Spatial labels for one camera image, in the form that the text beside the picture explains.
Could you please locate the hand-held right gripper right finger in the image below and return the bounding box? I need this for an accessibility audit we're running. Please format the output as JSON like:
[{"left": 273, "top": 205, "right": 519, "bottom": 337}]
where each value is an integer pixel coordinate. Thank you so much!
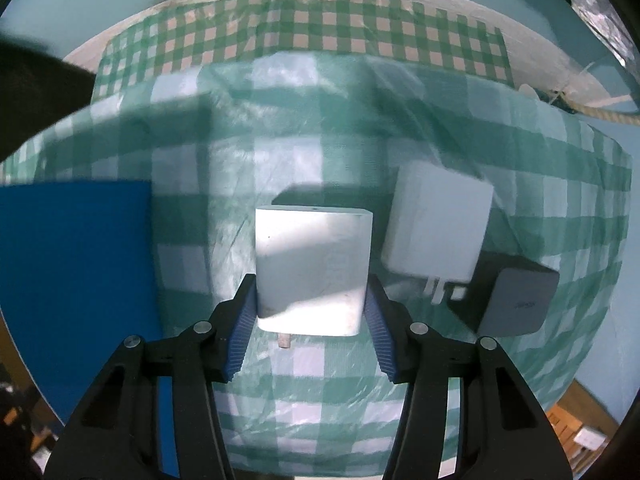
[{"left": 364, "top": 276, "right": 573, "bottom": 480}]

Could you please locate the green beige small-check cloth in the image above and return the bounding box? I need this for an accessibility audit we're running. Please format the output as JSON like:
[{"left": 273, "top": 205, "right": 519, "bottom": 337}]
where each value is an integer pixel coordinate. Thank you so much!
[{"left": 95, "top": 0, "right": 516, "bottom": 101}]

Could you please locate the wooden slatted crate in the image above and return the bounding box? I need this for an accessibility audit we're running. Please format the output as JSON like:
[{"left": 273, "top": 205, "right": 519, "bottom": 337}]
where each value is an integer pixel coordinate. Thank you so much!
[{"left": 547, "top": 404, "right": 617, "bottom": 476}]

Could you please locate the dark furniture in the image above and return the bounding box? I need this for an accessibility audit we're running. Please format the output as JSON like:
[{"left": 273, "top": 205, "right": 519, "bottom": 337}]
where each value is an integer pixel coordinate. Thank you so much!
[{"left": 0, "top": 35, "right": 96, "bottom": 161}]

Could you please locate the beige rope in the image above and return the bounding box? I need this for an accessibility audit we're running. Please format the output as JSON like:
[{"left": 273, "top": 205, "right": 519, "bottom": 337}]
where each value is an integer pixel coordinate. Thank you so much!
[{"left": 550, "top": 90, "right": 640, "bottom": 123}]

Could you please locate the black charger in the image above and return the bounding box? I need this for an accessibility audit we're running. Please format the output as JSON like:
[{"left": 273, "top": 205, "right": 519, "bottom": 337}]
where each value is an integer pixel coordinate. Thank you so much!
[{"left": 446, "top": 252, "right": 561, "bottom": 337}]

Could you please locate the white charger with flat prongs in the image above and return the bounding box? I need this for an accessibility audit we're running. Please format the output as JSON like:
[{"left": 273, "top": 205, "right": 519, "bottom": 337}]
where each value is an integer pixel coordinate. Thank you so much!
[{"left": 381, "top": 162, "right": 495, "bottom": 306}]

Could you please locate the white charger with round prongs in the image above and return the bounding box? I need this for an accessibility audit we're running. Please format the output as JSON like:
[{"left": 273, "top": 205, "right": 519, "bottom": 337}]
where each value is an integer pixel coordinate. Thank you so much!
[{"left": 254, "top": 205, "right": 375, "bottom": 350}]

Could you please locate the blue cardboard box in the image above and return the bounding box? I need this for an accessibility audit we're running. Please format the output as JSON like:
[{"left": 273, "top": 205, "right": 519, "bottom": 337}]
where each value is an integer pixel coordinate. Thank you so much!
[{"left": 0, "top": 180, "right": 181, "bottom": 478}]

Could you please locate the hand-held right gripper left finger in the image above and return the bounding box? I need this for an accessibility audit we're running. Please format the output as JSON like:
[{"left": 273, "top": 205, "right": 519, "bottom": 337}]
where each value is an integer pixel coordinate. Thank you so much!
[{"left": 42, "top": 274, "right": 258, "bottom": 480}]

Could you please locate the silver foil sheet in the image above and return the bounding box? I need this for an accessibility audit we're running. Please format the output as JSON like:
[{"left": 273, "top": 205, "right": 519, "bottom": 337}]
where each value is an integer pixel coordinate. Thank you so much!
[{"left": 520, "top": 0, "right": 636, "bottom": 71}]

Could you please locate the green white large-check tablecloth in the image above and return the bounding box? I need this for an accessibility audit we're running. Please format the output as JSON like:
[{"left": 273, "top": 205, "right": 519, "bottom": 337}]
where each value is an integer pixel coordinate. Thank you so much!
[{"left": 0, "top": 50, "right": 632, "bottom": 478}]

